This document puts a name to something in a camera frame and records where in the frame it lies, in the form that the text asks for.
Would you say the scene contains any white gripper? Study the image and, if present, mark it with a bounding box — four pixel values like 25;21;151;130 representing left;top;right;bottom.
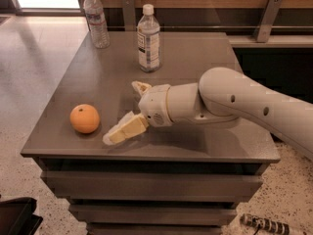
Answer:
103;81;172;146

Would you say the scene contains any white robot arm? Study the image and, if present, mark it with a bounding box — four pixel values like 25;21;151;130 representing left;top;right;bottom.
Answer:
103;67;313;160

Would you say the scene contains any orange fruit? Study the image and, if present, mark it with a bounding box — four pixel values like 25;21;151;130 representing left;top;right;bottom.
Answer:
69;104;100;134

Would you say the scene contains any water bottle white blue label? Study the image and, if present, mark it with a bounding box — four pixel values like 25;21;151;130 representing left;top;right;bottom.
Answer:
137;4;160;72

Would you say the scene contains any grey drawer cabinet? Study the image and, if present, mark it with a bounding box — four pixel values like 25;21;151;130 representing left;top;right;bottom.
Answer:
22;31;280;235

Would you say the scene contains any clear water bottle red label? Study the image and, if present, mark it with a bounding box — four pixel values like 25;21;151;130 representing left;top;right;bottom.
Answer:
83;0;110;49

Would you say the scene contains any grey low bench shelf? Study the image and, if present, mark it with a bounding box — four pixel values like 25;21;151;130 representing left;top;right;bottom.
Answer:
229;35;313;48

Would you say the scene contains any black object bottom left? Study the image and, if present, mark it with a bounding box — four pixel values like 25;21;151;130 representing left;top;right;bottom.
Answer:
0;197;43;235

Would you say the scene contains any left metal bracket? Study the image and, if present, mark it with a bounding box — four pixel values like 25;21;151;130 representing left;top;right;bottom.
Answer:
121;0;136;31

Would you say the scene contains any metal bracket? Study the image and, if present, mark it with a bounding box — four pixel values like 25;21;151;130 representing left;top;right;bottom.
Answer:
253;0;283;43
121;0;136;31

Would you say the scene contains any right metal bracket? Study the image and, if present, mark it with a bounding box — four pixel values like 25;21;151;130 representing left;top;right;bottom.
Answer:
253;0;283;43

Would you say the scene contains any striped cable on floor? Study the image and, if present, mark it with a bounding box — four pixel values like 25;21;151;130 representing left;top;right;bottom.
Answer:
240;212;313;235

